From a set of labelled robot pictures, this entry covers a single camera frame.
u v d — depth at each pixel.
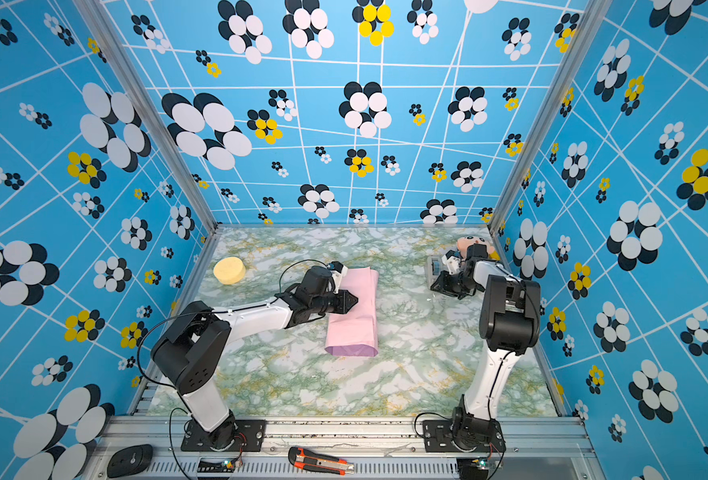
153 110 0.87
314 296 0.72
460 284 0.87
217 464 0.72
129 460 0.68
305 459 0.69
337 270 0.82
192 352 0.47
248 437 0.73
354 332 0.83
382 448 0.72
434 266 1.02
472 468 0.70
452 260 0.94
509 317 0.54
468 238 1.05
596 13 0.67
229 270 1.04
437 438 0.72
